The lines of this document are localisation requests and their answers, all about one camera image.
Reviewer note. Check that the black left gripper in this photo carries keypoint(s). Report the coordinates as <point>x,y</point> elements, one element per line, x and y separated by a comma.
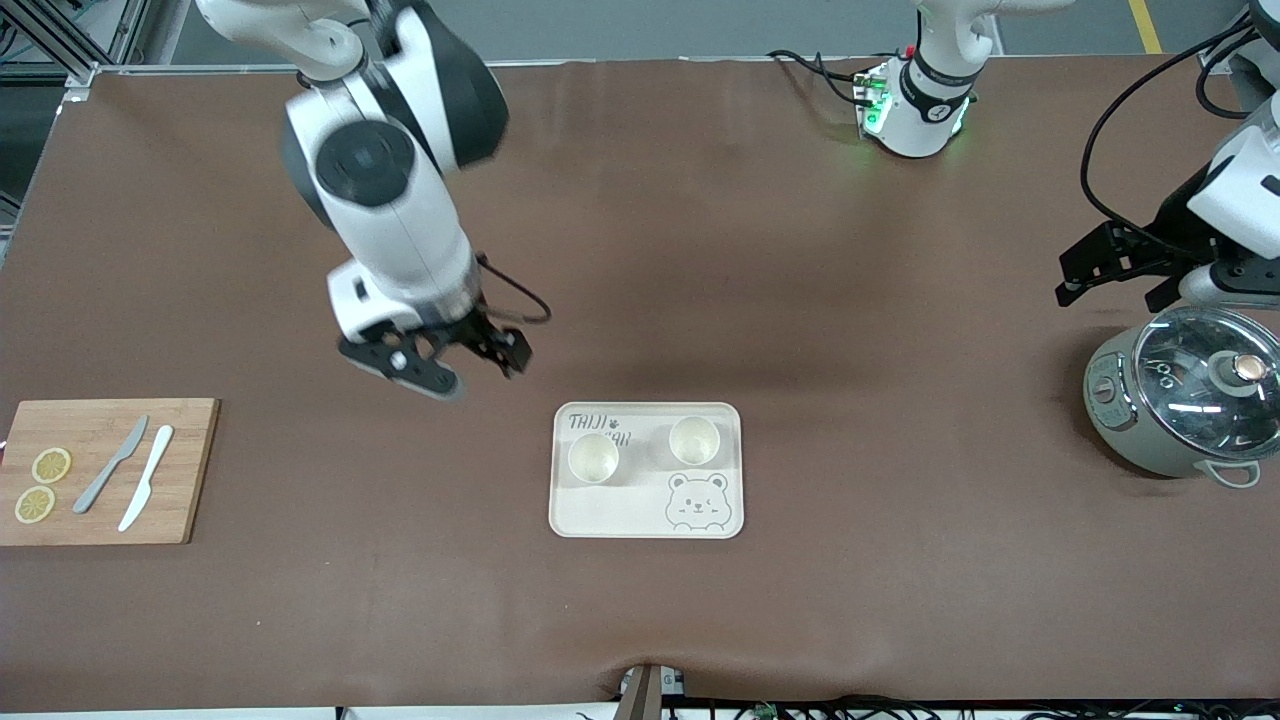
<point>1168,238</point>

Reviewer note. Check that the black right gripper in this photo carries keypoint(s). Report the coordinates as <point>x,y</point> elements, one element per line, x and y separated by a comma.
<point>474,331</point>

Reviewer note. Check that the white plastic cup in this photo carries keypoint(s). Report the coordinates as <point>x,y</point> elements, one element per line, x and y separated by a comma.
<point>593,460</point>
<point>694,441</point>

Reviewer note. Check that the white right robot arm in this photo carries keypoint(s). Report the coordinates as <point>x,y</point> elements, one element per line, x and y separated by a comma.
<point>400,230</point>

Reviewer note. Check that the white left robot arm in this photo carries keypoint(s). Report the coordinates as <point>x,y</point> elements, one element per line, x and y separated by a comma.
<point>930,110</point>

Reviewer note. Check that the cream tray with bear print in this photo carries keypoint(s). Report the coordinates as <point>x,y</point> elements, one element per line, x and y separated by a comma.
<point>610,510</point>

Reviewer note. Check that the glass pot lid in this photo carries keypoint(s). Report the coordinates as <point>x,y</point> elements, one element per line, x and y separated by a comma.
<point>1190,390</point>

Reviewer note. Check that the grey cooking pot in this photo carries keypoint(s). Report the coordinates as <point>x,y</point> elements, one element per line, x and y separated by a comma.
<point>1120,420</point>

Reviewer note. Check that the bamboo cutting board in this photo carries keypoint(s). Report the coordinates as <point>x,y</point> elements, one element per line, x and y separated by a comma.
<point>190,500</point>

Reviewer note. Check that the white plastic knife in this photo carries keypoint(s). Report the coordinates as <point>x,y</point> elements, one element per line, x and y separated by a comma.
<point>138,495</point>

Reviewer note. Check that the grey plastic knife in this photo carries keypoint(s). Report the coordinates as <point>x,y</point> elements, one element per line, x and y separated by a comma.
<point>97,488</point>

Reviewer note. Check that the yellow lemon slice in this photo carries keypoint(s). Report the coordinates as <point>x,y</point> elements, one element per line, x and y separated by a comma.
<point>35,505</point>
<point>51,465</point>

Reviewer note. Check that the aluminium frame rail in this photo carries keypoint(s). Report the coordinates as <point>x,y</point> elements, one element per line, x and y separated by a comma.
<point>125,30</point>

